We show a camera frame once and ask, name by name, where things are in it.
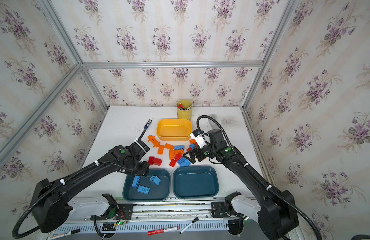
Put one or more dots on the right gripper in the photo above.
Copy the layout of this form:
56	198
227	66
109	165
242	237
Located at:
197	150

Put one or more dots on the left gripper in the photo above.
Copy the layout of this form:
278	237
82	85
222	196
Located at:
141	168

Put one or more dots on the blue sloped lego brick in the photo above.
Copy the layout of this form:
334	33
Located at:
155	179

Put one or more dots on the long orange lego plate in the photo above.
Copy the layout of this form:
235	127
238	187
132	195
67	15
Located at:
154	141

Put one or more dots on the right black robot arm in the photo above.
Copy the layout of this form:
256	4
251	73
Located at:
274	210

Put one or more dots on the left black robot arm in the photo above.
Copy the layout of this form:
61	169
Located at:
49	208

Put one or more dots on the large blue lego block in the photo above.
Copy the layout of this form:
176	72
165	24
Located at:
183	162

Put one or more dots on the orange lego brick pair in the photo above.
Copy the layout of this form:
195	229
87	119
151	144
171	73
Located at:
173	153

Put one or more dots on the red lego brick small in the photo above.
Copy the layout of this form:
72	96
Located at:
173	163

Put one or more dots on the right teal plastic bin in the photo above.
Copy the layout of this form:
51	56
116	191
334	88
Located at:
195	182

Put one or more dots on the teal plastic bin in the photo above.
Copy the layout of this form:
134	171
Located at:
157	192
195	182

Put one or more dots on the yellow plastic bin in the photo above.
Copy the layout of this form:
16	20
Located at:
174	130

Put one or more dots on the left teal plastic bin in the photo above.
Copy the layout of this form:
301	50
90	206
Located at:
157	192

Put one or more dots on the grey stapler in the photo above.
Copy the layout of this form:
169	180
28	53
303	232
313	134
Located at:
213	117

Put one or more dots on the blue glue stick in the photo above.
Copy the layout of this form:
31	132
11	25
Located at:
148	124

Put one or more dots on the yellow pen cup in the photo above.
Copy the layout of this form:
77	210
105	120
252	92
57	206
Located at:
184	109

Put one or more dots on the black white marker pen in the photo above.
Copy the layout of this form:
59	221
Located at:
189	225

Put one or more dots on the red marker pen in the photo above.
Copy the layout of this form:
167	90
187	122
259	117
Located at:
165	230

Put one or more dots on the black marker at left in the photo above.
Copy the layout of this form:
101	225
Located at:
54	237

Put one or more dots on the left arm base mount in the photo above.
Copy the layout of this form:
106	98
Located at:
108	209

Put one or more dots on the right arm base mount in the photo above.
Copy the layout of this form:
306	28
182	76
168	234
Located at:
224	210

